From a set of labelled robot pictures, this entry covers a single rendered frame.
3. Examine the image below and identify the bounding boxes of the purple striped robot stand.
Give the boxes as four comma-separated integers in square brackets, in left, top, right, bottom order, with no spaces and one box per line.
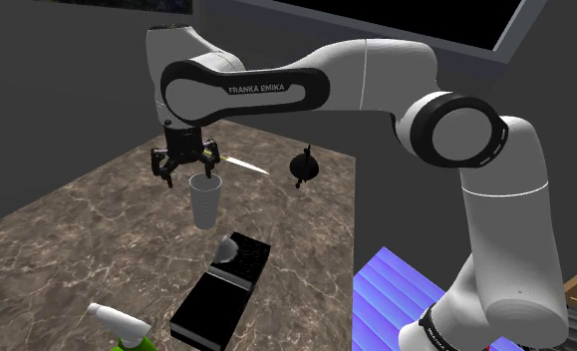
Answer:
[351,245,530,351]

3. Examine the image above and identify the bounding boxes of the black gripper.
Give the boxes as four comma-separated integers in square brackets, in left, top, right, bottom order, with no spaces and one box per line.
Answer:
[149,125,221,189]

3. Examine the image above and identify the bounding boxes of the white blade knife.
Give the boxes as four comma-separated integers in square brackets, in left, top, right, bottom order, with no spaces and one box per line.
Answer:
[217,155,272,176]

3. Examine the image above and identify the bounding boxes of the green spray bottle white head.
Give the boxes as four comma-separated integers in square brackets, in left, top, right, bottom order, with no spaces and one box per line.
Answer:
[85,302,159,351]

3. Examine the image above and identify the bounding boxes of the grey bell-shaped object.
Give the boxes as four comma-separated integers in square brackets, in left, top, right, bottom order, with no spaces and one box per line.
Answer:
[212,234,238,265]

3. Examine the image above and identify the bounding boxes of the dark window grey frame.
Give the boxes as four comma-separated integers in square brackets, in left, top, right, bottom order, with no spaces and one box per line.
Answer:
[204,0,549,65]

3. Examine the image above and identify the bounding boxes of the black rectangular box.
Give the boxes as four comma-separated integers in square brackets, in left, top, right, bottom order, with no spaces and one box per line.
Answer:
[168,231,273,351]

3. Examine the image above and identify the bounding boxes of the white ribbed cup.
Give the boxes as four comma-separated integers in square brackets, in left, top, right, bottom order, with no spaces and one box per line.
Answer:
[187,173,223,231]

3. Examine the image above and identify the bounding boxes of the black round teapot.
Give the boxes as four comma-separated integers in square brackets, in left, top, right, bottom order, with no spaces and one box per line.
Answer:
[288,144,321,189]

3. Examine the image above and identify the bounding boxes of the dark wall picture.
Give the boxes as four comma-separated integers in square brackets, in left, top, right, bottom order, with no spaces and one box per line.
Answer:
[35,0,194,16]

